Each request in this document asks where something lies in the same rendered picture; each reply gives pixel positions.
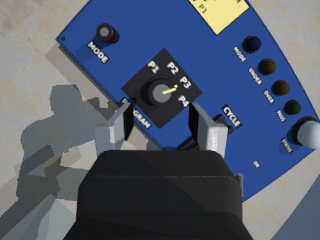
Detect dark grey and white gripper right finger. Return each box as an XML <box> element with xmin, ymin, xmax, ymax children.
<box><xmin>188</xmin><ymin>103</ymin><xmax>228</xmax><ymax>159</ymax></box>

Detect blue control console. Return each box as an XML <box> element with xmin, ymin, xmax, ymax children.
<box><xmin>55</xmin><ymin>0</ymin><xmax>320</xmax><ymax>203</ymax></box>

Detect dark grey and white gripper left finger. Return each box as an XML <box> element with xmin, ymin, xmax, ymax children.
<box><xmin>93</xmin><ymin>103</ymin><xmax>134</xmax><ymax>158</ymax></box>

